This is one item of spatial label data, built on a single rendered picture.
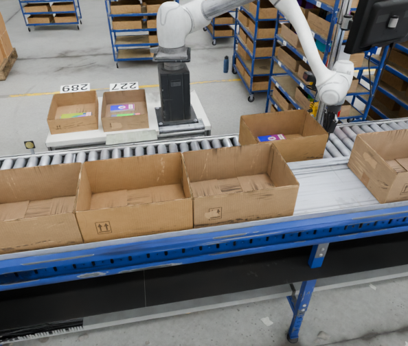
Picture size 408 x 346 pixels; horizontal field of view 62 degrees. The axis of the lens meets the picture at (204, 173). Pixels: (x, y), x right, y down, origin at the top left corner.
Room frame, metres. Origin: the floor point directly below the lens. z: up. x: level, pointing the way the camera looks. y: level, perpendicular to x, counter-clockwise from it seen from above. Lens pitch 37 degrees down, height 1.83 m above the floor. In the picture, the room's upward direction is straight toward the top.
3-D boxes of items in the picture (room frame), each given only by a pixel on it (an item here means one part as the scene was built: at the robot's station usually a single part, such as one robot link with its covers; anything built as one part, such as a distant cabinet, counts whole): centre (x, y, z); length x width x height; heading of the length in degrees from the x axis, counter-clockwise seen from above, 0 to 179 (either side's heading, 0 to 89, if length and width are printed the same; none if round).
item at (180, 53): (2.05, 0.21, 1.19); 0.22 x 0.18 x 0.06; 91
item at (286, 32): (3.08, -0.88, 0.99); 0.40 x 0.30 x 0.10; 8
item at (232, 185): (1.06, -0.13, 0.96); 0.39 x 0.29 x 0.17; 101
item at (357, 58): (2.61, -0.96, 0.99); 0.40 x 0.30 x 0.10; 7
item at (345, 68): (1.59, -0.66, 1.20); 0.13 x 0.11 x 0.16; 152
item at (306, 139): (1.63, -0.42, 0.83); 0.39 x 0.29 x 0.17; 102
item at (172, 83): (2.05, 0.19, 0.91); 0.26 x 0.26 x 0.33; 12
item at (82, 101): (2.02, 0.84, 0.80); 0.38 x 0.28 x 0.10; 13
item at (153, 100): (2.10, 0.50, 0.74); 1.00 x 0.58 x 0.03; 102
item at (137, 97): (2.04, 0.52, 0.80); 0.38 x 0.28 x 0.10; 11
